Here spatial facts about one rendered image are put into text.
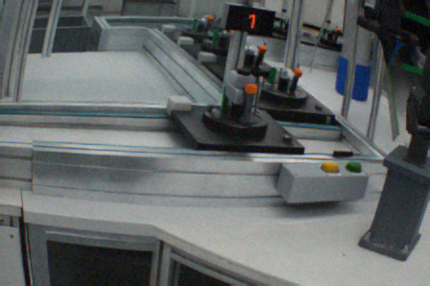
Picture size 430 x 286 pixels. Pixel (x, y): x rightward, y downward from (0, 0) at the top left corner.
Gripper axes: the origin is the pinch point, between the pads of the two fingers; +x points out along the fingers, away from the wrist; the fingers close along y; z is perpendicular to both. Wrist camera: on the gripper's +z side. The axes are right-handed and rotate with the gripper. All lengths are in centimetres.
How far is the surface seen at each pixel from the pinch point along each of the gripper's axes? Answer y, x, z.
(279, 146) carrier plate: 21.9, 28.1, 7.5
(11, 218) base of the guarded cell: 83, 44, -3
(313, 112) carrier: 0.6, 28.3, 33.1
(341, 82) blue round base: -47, 35, 97
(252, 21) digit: 23.6, 5.1, 28.7
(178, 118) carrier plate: 40, 28, 22
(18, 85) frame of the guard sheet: 81, 25, 34
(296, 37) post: -39, 26, 128
